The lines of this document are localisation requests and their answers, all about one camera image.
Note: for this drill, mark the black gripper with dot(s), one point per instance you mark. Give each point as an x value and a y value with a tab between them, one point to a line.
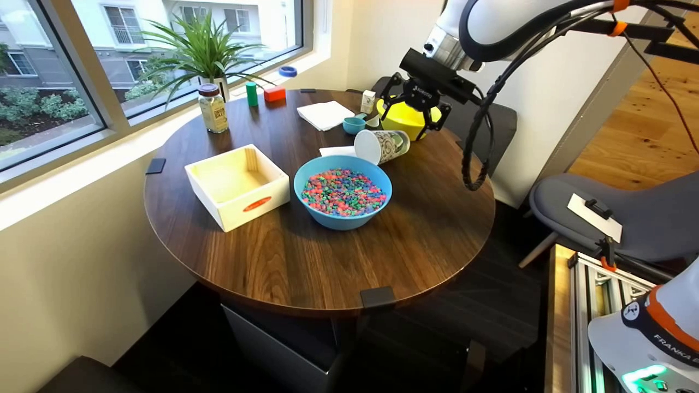
421	85

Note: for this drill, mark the white paper cup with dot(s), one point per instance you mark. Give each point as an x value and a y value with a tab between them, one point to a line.
380	147

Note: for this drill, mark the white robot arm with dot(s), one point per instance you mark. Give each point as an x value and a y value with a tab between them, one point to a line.
470	33

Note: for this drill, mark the small teal cup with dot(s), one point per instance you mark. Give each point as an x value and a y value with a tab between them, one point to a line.
351	125

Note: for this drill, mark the white napkin near cup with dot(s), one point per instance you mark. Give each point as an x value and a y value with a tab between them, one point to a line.
326	152

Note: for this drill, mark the yellow plastic bowl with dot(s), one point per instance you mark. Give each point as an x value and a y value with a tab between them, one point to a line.
405	118

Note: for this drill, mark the small white card packet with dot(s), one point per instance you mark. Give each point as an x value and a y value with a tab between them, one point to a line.
366	102

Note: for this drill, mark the folded white napkin stack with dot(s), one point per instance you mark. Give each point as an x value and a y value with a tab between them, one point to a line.
323	117

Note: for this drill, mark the blue bowl of colourful beads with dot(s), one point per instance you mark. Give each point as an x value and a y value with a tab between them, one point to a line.
341	194

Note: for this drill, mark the blue lid on windowsill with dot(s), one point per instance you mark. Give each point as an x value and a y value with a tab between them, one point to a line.
288	70

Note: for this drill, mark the red rectangular block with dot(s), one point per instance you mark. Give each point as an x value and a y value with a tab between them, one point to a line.
274	95

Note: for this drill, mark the green cylinder block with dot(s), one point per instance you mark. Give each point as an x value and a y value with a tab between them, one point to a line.
252	95

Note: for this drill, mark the glass jar with yellow label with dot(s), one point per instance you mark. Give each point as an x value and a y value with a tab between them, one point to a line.
211	107

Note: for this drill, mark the white wooden box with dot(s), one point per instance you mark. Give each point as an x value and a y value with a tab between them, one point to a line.
239	187

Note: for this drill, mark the front black table clamp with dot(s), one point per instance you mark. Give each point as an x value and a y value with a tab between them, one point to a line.
376	297

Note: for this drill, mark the potted green plant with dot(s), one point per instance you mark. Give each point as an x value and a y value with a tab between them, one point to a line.
192	52

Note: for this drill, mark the grey office chair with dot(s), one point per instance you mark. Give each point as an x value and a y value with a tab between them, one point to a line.
660	223

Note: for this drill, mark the black table clamp pad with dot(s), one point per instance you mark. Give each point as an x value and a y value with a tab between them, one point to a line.
155	166

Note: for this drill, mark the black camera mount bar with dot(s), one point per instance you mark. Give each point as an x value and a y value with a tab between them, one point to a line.
657	37

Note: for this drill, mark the aluminium frame rail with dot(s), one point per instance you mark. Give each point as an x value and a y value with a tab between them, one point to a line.
579	290

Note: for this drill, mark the robot base with orange ring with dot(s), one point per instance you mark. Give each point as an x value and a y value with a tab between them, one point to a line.
652	345

